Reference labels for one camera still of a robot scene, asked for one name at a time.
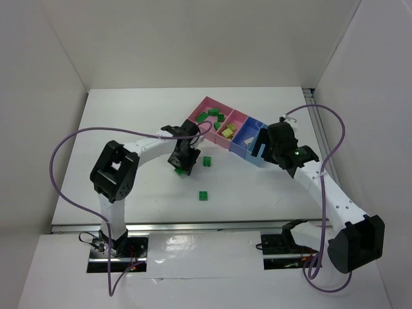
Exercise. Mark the aluminium rail front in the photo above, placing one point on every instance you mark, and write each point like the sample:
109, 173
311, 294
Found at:
177, 227

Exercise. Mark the long green lego brick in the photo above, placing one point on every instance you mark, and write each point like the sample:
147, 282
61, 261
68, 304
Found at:
179, 171

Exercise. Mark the aluminium rail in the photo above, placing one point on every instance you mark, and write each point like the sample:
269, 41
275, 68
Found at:
177, 227
312, 127

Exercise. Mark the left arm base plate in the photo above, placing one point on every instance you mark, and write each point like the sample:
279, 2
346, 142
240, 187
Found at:
134, 253

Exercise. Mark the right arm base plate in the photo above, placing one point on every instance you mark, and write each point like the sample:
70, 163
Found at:
278, 254

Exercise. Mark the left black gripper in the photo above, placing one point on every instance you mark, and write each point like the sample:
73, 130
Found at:
184, 160

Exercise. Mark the yellow lego front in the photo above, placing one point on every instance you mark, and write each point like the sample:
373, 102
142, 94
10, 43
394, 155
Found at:
228, 134

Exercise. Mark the small pink container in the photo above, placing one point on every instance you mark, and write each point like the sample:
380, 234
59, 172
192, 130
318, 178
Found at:
235, 117

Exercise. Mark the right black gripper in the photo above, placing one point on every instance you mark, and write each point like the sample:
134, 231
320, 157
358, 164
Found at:
268, 145

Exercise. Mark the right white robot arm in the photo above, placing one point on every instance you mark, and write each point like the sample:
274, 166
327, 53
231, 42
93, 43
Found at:
356, 239

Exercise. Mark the green lego plate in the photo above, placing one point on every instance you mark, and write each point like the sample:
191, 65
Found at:
202, 117

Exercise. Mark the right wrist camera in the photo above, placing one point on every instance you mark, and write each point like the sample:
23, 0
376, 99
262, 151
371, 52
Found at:
291, 121

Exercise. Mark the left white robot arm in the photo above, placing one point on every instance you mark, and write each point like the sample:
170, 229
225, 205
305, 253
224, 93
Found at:
114, 173

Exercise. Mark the green square lego brick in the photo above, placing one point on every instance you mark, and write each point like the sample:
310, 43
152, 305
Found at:
206, 161

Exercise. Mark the green lego front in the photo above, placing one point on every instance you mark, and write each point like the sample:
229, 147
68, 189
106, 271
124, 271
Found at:
203, 196

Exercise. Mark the large pink container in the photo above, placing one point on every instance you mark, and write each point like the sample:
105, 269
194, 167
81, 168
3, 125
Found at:
206, 104

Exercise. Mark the aluminium rail right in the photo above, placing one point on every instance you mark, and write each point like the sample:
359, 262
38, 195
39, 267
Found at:
312, 127

